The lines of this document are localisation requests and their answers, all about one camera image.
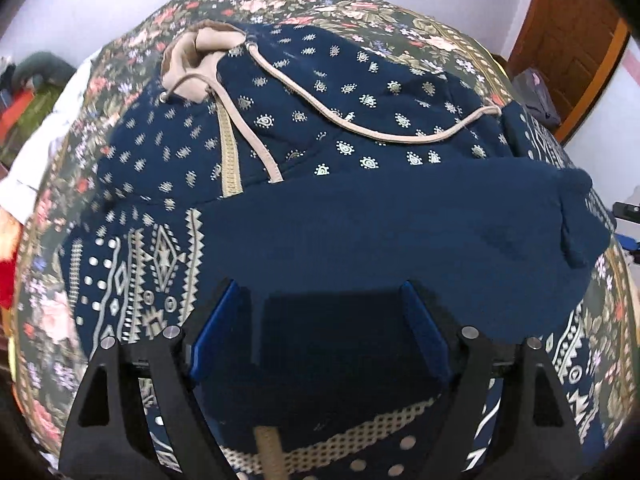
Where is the red and cream pompom item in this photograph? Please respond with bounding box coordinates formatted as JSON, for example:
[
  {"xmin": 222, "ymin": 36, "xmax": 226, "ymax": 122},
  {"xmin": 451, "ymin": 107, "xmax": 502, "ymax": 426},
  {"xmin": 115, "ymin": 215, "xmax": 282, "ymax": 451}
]
[{"xmin": 0, "ymin": 210, "xmax": 27, "ymax": 311}]

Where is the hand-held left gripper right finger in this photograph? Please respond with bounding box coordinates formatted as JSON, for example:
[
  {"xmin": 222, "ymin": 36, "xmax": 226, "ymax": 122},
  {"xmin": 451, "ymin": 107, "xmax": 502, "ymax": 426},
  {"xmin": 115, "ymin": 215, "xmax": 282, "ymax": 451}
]
[{"xmin": 399, "ymin": 279, "xmax": 585, "ymax": 480}]

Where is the white bed sheet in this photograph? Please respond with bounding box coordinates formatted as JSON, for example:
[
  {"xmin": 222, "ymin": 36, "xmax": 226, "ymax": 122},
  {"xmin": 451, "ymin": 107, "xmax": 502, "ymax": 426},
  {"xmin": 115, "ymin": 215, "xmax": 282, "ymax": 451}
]
[{"xmin": 0, "ymin": 55, "xmax": 101, "ymax": 221}]

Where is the grey-green cloth bundle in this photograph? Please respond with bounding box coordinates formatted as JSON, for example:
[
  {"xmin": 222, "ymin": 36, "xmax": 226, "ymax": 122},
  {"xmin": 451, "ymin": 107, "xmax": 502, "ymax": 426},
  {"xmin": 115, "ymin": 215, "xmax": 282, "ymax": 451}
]
[{"xmin": 12, "ymin": 50, "xmax": 78, "ymax": 88}]

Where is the grey bag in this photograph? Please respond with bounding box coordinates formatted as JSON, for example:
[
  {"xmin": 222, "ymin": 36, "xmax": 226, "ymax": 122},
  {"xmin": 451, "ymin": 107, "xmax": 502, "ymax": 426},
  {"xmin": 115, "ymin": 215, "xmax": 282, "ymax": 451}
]
[{"xmin": 510, "ymin": 67, "xmax": 563, "ymax": 129}]

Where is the green patterned cloth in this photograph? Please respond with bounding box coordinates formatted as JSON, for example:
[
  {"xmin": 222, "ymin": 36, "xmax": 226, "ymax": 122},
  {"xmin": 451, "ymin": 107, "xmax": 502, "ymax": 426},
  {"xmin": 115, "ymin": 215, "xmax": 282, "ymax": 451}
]
[{"xmin": 10, "ymin": 82, "xmax": 66, "ymax": 161}]

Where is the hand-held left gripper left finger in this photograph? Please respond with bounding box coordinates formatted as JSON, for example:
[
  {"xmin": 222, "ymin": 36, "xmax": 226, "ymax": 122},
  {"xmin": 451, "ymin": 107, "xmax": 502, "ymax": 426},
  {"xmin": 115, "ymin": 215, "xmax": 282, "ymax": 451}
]
[{"xmin": 59, "ymin": 278, "xmax": 256, "ymax": 480}]

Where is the wooden door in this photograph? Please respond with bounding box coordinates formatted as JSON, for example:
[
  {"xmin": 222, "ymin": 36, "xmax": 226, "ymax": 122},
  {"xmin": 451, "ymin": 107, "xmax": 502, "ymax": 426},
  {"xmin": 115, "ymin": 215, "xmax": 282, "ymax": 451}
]
[{"xmin": 505, "ymin": 0, "xmax": 631, "ymax": 142}]

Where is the floral bedspread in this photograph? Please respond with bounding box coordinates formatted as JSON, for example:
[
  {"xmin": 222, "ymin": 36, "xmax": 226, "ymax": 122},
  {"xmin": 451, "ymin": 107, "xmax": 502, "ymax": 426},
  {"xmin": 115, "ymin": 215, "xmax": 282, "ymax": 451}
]
[{"xmin": 10, "ymin": 0, "xmax": 640, "ymax": 471}]

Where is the navy patterned hoodie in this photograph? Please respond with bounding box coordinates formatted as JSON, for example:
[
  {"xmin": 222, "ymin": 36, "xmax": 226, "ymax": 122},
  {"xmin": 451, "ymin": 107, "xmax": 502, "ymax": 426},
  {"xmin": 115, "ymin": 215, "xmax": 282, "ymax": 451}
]
[{"xmin": 60, "ymin": 22, "xmax": 618, "ymax": 480}]

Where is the pile of mixed clothes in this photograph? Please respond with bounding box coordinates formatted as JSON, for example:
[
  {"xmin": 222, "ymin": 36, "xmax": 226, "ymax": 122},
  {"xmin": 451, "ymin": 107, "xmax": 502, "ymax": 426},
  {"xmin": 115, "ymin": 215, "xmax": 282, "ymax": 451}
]
[{"xmin": 0, "ymin": 55, "xmax": 18, "ymax": 96}]

